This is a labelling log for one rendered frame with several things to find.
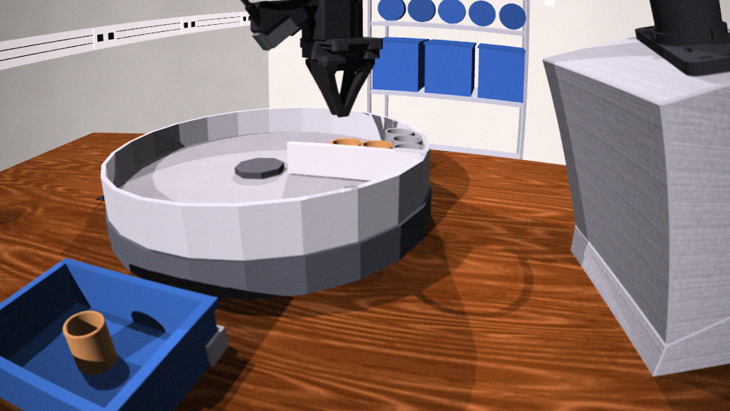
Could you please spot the blue open tray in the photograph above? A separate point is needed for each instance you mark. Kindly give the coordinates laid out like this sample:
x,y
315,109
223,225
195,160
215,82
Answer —
x,y
156,365

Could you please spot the grey metal bushing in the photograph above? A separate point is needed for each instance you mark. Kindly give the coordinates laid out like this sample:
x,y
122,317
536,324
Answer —
x,y
406,139
389,133
409,146

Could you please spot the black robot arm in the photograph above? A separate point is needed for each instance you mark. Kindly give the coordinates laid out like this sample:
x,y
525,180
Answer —
x,y
689,34

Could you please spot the bronze bushing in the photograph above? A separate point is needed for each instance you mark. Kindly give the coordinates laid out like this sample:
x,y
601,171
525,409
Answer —
x,y
378,144
347,141
93,353

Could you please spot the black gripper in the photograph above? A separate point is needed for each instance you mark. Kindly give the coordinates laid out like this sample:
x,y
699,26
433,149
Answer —
x,y
356,54

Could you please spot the white round turntable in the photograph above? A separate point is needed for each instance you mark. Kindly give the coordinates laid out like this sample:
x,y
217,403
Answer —
x,y
345,212

